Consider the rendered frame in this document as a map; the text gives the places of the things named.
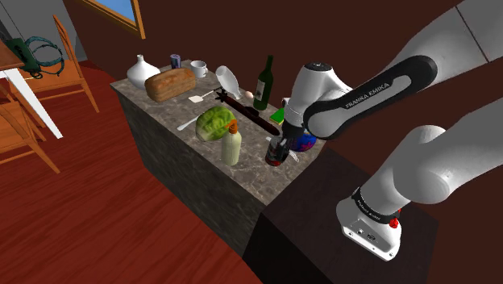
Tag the egg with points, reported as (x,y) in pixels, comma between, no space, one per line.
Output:
(249,94)

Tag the green lettuce head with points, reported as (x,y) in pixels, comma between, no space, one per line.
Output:
(212,124)

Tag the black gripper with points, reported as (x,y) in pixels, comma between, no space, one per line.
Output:
(290,134)

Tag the white spatula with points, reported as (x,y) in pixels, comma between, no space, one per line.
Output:
(196,98)

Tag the purple can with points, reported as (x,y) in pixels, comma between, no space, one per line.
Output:
(175,61)

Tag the wooden table with white leg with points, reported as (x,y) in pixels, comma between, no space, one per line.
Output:
(27,96)

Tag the dark robot stand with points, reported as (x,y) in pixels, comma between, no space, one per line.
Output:
(314,220)

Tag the white mug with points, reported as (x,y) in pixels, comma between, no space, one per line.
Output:
(198,69)

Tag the clear glass bottle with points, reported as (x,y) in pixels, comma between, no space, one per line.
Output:
(230,81)

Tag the silver utensil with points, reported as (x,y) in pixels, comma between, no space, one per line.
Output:
(294,157)

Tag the long black pepper mill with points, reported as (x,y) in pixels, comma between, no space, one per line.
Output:
(251,113)

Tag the dark red glass cup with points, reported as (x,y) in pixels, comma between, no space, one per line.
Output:
(276,154)

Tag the pale bottle with orange cap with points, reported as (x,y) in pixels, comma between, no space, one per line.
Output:
(231,149)

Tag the white vase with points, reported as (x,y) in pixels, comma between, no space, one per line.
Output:
(141,74)

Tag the green sponge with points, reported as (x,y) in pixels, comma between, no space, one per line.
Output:
(278,116)

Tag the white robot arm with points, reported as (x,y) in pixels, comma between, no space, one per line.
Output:
(428,165)

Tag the green wine bottle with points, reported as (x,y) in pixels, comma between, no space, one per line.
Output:
(263,92)

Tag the wood framed window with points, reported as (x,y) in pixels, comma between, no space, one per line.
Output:
(118,10)

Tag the brown bread loaf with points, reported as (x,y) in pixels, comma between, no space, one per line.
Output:
(169,83)

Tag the wooden chair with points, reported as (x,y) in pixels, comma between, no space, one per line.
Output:
(19,133)
(70,76)

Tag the blue patterned bowl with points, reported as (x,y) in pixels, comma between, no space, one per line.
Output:
(303,144)

